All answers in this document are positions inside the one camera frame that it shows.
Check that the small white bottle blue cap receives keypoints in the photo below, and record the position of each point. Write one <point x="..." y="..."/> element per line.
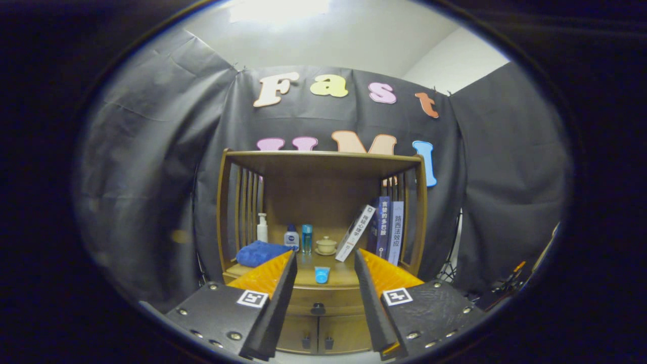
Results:
<point x="291" y="237"/>

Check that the clear blue bottle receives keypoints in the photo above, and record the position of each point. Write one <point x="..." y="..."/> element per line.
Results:
<point x="307" y="238"/>

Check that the light purple book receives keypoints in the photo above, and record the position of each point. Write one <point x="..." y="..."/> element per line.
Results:
<point x="397" y="232"/>

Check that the black backdrop cloth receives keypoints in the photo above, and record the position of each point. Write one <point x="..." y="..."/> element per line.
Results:
<point x="151" y="167"/>

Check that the wooden countertop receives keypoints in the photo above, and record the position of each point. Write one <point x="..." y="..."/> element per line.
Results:
<point x="341" y="273"/>

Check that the black tripod stand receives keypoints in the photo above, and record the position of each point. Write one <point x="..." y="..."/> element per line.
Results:
<point x="450" y="273"/>

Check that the small blue container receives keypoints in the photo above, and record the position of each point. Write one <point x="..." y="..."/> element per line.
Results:
<point x="322" y="275"/>

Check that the wooden drawer with black knob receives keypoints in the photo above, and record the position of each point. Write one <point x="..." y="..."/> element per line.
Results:
<point x="336" y="298"/>

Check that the black and orange device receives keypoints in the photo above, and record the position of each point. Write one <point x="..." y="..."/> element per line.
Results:
<point x="515" y="273"/>

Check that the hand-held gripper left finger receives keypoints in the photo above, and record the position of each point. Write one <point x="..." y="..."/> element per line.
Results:
<point x="275" y="313"/>

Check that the beige lidded tea cup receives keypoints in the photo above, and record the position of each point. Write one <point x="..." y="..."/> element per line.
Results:
<point x="326" y="246"/>

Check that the wooden cabinet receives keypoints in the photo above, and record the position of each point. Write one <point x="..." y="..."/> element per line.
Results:
<point x="323" y="164"/>

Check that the white pump bottle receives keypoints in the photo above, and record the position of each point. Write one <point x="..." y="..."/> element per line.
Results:
<point x="262" y="232"/>

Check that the wooden cabinet door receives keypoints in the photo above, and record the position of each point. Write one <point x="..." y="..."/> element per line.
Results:
<point x="293" y="333"/>
<point x="349" y="333"/>

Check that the rolled blue towel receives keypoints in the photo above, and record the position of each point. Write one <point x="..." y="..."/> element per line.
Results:
<point x="258" y="253"/>

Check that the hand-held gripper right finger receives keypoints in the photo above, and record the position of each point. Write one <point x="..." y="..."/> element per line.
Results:
<point x="374" y="308"/>

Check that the black mat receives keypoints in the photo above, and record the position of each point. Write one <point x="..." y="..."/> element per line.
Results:
<point x="493" y="301"/>

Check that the white book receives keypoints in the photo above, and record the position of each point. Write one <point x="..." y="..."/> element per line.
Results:
<point x="356" y="232"/>

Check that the dark blue book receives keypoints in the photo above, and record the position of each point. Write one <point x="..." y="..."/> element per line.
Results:
<point x="383" y="227"/>

